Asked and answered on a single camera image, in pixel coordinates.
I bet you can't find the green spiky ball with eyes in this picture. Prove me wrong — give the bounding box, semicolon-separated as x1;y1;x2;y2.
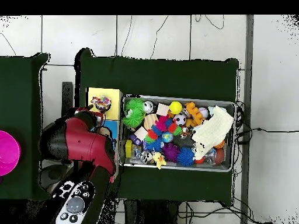
121;108;145;128

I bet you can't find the orange plastic compartment tray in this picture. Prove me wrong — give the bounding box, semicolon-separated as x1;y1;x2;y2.
184;101;204;127

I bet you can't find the blue spiky ball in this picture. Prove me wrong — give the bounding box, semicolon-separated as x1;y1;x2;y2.
176;147;196;167

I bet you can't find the floral print cloth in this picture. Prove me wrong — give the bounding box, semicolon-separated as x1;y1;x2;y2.
90;95;112;114

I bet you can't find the cream waffle cloth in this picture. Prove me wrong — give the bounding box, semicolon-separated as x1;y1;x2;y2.
191;105;234;160

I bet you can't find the wooden box with three holes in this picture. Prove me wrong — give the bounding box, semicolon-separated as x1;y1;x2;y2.
85;87;123;183

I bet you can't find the multicolour spiky caterpillar toy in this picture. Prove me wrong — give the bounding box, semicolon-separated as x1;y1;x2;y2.
144;115;183;144

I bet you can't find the plain wooden cube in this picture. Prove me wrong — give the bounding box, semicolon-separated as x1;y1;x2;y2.
156;103;170;117

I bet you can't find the yellow tennis ball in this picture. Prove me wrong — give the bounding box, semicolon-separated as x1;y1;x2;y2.
168;100;183;116

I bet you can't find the small soccer ball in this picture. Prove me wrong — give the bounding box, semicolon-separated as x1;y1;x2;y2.
173;113;187;126

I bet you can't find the purple spiky ball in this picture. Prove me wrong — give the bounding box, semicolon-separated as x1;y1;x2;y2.
162;142;180;163

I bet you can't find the yellow plush duck toy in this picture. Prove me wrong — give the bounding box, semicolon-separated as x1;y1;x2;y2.
152;152;167;170

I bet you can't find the dark green table cloth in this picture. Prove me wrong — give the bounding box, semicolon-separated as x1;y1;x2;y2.
73;47;240;203

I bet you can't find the small brown football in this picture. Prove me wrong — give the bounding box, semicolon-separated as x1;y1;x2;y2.
214;148;225;165

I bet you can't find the grey stand base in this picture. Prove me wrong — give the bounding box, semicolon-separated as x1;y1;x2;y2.
38;163;71;190

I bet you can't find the dark green side table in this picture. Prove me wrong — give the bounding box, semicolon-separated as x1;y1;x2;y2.
0;52;53;201

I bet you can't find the magenta round disc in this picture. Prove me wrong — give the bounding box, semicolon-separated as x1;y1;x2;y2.
0;129;22;177

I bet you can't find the shallow wire mesh bin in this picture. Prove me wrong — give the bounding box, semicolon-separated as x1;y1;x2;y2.
117;94;235;173

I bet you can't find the black upright post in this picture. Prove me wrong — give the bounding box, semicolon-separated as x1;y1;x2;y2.
61;81;74;116

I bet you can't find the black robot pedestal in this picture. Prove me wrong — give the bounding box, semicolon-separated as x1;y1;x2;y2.
123;199;180;224

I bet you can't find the black power cable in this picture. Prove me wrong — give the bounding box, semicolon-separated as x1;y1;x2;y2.
234;127;299;144

